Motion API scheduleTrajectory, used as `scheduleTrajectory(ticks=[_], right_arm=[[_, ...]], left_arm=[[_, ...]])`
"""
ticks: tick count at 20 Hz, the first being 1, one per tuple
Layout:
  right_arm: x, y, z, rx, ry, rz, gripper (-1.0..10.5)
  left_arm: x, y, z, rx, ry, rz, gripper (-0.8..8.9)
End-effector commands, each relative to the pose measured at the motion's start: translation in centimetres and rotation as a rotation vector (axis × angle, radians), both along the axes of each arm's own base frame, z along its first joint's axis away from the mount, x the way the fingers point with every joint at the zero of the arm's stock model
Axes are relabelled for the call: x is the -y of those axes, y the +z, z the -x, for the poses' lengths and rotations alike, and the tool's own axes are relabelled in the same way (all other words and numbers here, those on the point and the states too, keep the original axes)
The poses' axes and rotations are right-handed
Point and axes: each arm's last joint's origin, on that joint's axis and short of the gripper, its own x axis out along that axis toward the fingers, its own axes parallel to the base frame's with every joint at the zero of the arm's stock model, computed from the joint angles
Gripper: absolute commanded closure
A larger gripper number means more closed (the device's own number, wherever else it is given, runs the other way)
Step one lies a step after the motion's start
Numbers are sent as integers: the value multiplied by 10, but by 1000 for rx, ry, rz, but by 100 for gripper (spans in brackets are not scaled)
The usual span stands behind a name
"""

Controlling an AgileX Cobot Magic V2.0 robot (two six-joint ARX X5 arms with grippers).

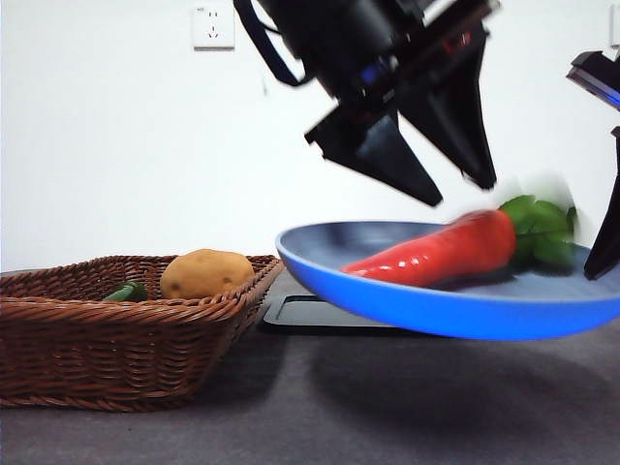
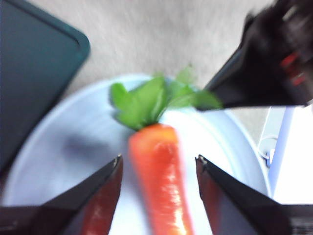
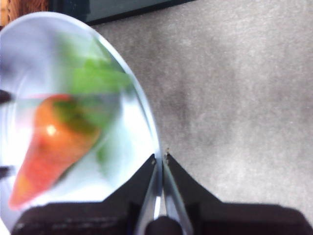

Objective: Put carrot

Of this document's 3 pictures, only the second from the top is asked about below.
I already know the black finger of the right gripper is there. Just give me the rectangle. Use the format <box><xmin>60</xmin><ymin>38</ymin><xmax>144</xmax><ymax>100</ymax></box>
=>
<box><xmin>196</xmin><ymin>47</ymin><xmax>295</xmax><ymax>111</ymax></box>

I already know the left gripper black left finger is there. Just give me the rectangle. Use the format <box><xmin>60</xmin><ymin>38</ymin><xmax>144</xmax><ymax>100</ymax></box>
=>
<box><xmin>0</xmin><ymin>153</ymin><xmax>124</xmax><ymax>235</ymax></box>

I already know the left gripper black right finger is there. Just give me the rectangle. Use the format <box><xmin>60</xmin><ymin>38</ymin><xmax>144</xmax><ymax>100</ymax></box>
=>
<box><xmin>195</xmin><ymin>154</ymin><xmax>313</xmax><ymax>235</ymax></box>

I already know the blue round plate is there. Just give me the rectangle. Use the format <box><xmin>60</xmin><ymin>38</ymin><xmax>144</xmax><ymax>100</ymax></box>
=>
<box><xmin>0</xmin><ymin>73</ymin><xmax>272</xmax><ymax>235</ymax></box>

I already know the orange carrot with green leaves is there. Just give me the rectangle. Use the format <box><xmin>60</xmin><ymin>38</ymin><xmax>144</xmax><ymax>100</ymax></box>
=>
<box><xmin>110</xmin><ymin>65</ymin><xmax>224</xmax><ymax>235</ymax></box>

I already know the black rectangular tray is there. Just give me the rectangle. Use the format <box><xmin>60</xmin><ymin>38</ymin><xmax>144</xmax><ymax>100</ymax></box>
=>
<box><xmin>0</xmin><ymin>0</ymin><xmax>91</xmax><ymax>173</ymax></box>

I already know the white cable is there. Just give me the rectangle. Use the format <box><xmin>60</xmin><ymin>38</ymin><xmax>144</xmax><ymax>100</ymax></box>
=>
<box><xmin>258</xmin><ymin>136</ymin><xmax>278</xmax><ymax>169</ymax></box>

